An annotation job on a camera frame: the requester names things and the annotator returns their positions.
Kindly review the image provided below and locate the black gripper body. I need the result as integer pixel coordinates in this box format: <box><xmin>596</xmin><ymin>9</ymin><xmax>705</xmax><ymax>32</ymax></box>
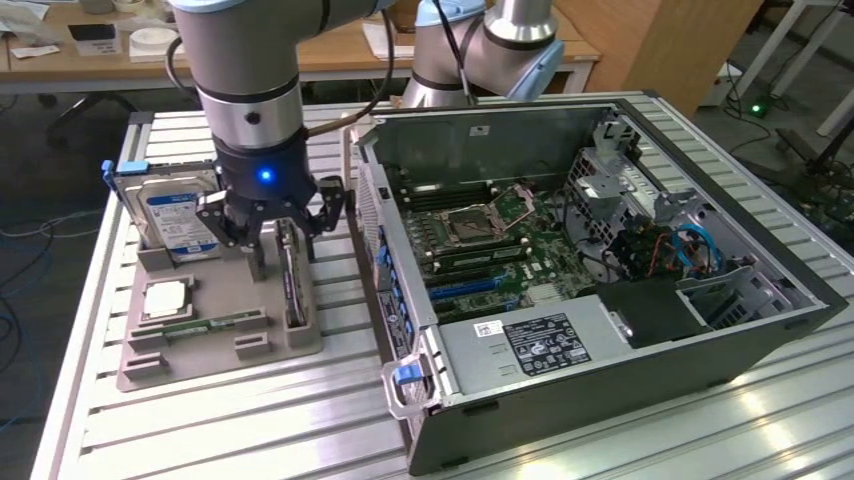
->
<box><xmin>212</xmin><ymin>130</ymin><xmax>320</xmax><ymax>207</ymax></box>

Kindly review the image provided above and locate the green graphics card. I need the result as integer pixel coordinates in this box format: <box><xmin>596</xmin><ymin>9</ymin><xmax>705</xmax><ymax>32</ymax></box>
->
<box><xmin>272</xmin><ymin>219</ymin><xmax>312</xmax><ymax>331</ymax></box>

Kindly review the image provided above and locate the hard disk blue caddy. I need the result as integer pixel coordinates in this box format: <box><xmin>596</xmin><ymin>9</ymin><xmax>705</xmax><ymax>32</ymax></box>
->
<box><xmin>98</xmin><ymin>152</ymin><xmax>225</xmax><ymax>261</ymax></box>

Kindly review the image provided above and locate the grey parts rack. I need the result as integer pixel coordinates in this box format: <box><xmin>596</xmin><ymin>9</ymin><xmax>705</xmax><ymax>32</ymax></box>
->
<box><xmin>116</xmin><ymin>219</ymin><xmax>326</xmax><ymax>394</ymax></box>

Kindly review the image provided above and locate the silver CPU chip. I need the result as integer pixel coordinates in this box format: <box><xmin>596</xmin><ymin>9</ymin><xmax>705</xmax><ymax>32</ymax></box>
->
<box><xmin>142</xmin><ymin>282</ymin><xmax>192</xmax><ymax>317</ymax></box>

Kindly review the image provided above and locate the green RAM stick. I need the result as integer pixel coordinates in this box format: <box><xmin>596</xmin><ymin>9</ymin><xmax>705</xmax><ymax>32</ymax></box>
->
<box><xmin>132</xmin><ymin>313</ymin><xmax>261</xmax><ymax>341</ymax></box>

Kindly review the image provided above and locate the black RAM stick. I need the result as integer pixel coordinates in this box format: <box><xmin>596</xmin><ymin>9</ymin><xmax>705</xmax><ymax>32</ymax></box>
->
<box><xmin>432</xmin><ymin>244</ymin><xmax>528</xmax><ymax>274</ymax></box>

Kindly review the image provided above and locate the long blue expansion slot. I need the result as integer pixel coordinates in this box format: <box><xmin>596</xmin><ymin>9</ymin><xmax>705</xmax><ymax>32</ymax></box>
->
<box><xmin>425</xmin><ymin>275</ymin><xmax>512</xmax><ymax>301</ymax></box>

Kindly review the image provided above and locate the metal socket cover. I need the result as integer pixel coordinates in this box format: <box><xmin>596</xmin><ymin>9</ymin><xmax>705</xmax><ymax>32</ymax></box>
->
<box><xmin>489</xmin><ymin>182</ymin><xmax>539</xmax><ymax>229</ymax></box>

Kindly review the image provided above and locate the white round container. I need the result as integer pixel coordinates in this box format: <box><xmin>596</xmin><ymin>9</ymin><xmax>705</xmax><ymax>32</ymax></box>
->
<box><xmin>126</xmin><ymin>27</ymin><xmax>178</xmax><ymax>64</ymax></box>

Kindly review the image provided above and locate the stack of white papers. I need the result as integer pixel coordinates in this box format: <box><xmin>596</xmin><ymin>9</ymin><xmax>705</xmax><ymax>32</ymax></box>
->
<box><xmin>361</xmin><ymin>22</ymin><xmax>419</xmax><ymax>61</ymax></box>

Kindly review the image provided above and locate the black office chair base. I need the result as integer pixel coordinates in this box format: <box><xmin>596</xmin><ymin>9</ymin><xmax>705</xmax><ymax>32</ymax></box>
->
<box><xmin>37</xmin><ymin>87</ymin><xmax>201</xmax><ymax>147</ymax></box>

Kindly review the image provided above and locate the green motherboard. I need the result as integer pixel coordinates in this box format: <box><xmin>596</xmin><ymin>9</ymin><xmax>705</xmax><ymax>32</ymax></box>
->
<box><xmin>385</xmin><ymin>167</ymin><xmax>601</xmax><ymax>324</ymax></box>

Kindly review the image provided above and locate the cardboard box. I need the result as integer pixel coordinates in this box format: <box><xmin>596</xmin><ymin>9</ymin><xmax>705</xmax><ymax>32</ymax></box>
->
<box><xmin>388</xmin><ymin>0</ymin><xmax>421</xmax><ymax>46</ymax></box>

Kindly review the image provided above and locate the wooden desk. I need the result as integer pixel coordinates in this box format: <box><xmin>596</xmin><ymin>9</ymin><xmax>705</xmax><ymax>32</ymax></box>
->
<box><xmin>0</xmin><ymin>0</ymin><xmax>601</xmax><ymax>96</ymax></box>

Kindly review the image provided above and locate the white box black lid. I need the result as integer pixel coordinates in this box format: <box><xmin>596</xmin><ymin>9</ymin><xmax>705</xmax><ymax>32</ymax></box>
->
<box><xmin>65</xmin><ymin>23</ymin><xmax>125</xmax><ymax>56</ymax></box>

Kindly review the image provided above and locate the silver chipset heatsink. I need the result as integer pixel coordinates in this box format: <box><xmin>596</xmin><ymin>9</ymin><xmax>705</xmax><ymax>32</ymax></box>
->
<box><xmin>523</xmin><ymin>284</ymin><xmax>575</xmax><ymax>307</ymax></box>

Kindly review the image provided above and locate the grey power supply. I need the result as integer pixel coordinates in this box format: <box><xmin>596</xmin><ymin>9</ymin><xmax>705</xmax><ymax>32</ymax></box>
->
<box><xmin>436</xmin><ymin>294</ymin><xmax>632</xmax><ymax>396</ymax></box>

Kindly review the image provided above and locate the metal disk bay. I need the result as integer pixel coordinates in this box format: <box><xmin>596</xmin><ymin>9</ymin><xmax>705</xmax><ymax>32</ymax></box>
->
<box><xmin>563</xmin><ymin>119</ymin><xmax>701</xmax><ymax>236</ymax></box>

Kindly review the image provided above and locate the clear plastic bag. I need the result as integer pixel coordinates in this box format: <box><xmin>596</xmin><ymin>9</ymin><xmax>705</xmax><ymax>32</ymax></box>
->
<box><xmin>0</xmin><ymin>7</ymin><xmax>52</xmax><ymax>39</ymax></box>

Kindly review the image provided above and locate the black plastic air shroud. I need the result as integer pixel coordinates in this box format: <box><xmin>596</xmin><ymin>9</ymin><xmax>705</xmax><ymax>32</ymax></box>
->
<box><xmin>592</xmin><ymin>279</ymin><xmax>715</xmax><ymax>349</ymax></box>

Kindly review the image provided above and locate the wooden cabinet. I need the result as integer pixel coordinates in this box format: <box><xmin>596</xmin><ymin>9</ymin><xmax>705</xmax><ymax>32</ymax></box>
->
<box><xmin>585</xmin><ymin>0</ymin><xmax>765</xmax><ymax>114</ymax></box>

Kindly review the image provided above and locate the black open PC case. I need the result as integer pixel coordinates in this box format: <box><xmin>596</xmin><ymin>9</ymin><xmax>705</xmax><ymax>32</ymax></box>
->
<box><xmin>338</xmin><ymin>97</ymin><xmax>850</xmax><ymax>477</ymax></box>

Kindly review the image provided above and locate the black metal stand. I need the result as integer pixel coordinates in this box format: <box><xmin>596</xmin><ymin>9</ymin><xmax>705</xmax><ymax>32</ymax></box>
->
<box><xmin>773</xmin><ymin>127</ymin><xmax>854</xmax><ymax>201</ymax></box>

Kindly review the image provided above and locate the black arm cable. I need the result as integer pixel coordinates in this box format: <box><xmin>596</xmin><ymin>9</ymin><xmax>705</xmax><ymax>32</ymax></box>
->
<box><xmin>164</xmin><ymin>0</ymin><xmax>476</xmax><ymax>137</ymax></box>

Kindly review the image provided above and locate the blue floor cable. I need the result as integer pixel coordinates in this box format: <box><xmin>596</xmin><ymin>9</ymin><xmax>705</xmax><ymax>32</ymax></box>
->
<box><xmin>0</xmin><ymin>209</ymin><xmax>101</xmax><ymax>431</ymax></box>

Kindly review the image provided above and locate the orange wire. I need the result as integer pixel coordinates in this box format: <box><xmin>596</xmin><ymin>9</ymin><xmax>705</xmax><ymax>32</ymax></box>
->
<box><xmin>652</xmin><ymin>234</ymin><xmax>708</xmax><ymax>276</ymax></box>

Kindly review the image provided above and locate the blue wire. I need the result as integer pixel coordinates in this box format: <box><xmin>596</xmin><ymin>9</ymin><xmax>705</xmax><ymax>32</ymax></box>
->
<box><xmin>669</xmin><ymin>224</ymin><xmax>725</xmax><ymax>274</ymax></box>

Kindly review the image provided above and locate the grey sheet metal bracket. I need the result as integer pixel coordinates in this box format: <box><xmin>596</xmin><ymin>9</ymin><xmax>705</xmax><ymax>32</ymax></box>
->
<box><xmin>673</xmin><ymin>264</ymin><xmax>801</xmax><ymax>331</ymax></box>

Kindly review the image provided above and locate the white desk frame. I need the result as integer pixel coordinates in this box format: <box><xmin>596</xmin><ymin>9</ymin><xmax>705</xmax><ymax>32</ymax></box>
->
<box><xmin>729</xmin><ymin>0</ymin><xmax>854</xmax><ymax>137</ymax></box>

